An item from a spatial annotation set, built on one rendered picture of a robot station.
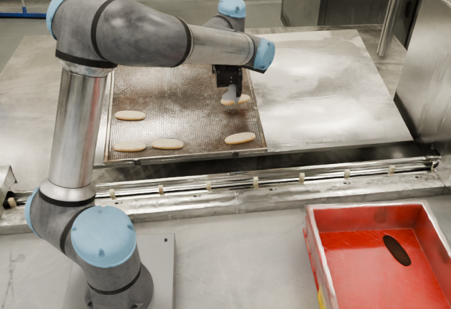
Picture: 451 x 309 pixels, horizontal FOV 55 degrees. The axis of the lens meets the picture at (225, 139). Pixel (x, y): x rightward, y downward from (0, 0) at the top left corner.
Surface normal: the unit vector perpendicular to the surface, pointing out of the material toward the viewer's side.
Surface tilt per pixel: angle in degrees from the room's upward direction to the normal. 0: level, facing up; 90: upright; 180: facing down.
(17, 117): 0
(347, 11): 90
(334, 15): 90
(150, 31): 57
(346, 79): 10
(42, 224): 64
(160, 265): 1
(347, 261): 0
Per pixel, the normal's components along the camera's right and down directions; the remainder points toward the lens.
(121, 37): 0.02, 0.37
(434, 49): -0.99, 0.07
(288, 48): 0.01, -0.65
